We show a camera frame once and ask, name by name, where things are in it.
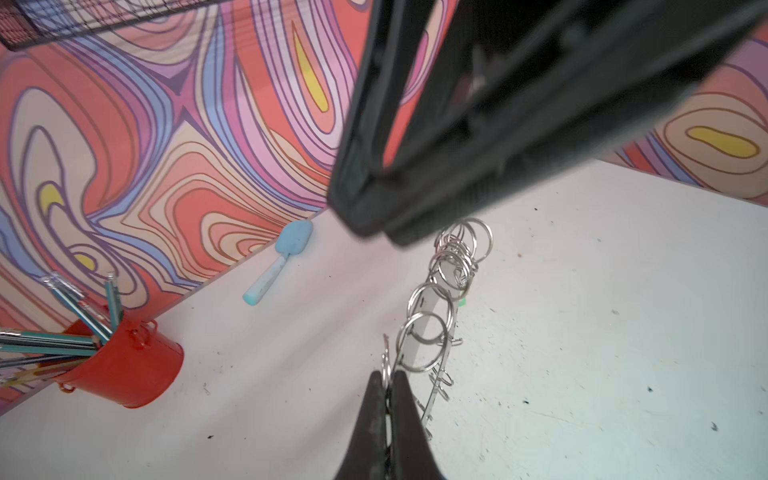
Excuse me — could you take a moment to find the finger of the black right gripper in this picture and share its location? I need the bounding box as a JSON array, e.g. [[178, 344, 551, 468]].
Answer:
[[386, 1, 767, 246], [327, 1, 456, 237]]

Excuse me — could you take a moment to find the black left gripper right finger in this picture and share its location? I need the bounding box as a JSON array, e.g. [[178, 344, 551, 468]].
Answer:
[[389, 371, 444, 480]]

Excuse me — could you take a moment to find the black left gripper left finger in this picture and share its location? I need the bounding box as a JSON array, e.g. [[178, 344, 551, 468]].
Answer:
[[335, 371, 388, 480]]

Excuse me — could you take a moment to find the light blue spatula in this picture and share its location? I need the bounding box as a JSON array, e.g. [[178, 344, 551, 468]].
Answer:
[[242, 220, 313, 306]]

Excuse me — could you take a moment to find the red metal pencil bucket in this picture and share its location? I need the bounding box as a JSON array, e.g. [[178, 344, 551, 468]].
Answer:
[[54, 319, 184, 409]]

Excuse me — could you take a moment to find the black wire basket back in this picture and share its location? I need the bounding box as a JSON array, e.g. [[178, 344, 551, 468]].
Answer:
[[1, 0, 220, 51]]

